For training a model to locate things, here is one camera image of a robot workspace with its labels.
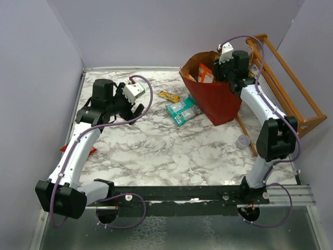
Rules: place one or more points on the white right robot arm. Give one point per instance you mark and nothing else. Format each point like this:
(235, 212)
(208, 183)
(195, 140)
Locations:
(278, 135)

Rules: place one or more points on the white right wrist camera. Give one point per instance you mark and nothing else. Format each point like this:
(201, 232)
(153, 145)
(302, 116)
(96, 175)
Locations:
(225, 51)

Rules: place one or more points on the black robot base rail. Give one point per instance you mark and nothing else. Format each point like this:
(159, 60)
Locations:
(169, 201)

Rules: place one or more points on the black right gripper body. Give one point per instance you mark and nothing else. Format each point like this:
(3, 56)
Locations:
(223, 72)

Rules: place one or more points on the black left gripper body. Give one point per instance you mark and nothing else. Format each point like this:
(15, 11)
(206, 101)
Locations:
(121, 105)

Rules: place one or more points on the orange wooden rack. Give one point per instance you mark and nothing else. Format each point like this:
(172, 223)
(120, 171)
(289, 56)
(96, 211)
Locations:
(283, 86)

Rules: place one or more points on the yellow M&M's packet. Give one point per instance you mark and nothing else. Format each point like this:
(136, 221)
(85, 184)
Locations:
(169, 96)

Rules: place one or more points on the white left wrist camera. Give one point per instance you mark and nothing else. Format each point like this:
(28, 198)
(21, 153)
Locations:
(133, 91)

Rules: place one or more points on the orange Fox's fruits candy bag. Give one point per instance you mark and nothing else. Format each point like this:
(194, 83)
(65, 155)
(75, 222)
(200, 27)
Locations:
(191, 78)

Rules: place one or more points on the small purple lidded cup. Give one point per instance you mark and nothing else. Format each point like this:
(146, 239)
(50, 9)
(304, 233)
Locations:
(242, 142)

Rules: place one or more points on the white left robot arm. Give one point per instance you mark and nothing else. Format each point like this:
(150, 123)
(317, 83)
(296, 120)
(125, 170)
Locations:
(61, 192)

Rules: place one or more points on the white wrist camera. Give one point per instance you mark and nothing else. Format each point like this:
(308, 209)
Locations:
(225, 51)
(133, 91)

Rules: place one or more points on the red brown paper bag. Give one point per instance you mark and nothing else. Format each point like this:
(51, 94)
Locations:
(215, 99)

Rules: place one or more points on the teal Fox's mint candy bag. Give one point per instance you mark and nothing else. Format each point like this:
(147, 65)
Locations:
(184, 110)

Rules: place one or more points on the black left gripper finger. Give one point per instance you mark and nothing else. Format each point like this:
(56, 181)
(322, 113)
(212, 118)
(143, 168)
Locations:
(138, 111)
(120, 88)

